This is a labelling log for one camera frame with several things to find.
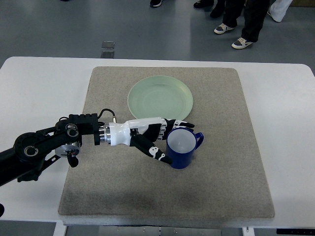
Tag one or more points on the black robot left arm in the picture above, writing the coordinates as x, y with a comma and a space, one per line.
33, 152

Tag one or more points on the blue mug white inside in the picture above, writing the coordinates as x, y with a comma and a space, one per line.
181, 144

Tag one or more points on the person in white trousers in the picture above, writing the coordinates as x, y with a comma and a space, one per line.
278, 9

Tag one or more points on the person in black trousers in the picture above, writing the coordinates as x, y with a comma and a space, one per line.
254, 12

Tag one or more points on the dark shoe far left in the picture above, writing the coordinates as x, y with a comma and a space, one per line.
155, 3

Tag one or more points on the light green plate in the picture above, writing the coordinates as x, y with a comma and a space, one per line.
160, 96

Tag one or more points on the person in dark shoes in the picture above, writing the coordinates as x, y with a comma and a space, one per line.
216, 12

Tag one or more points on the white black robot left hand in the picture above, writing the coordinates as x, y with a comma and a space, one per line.
142, 134

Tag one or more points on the table frame under mat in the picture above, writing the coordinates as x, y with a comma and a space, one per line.
61, 230

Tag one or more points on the metal floor socket plate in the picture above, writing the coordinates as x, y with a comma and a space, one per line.
107, 50

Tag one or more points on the beige felt mat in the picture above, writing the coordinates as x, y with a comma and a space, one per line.
225, 180

